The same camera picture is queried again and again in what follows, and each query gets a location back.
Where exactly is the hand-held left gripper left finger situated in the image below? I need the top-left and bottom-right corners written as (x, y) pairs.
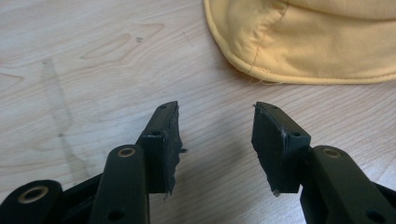
top-left (88, 100), bottom-right (189, 224)

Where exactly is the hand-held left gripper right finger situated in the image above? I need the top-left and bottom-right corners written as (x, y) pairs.
top-left (250, 101), bottom-right (396, 224)

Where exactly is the yellow cloth garment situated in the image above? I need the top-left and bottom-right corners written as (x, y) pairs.
top-left (203, 0), bottom-right (396, 86)

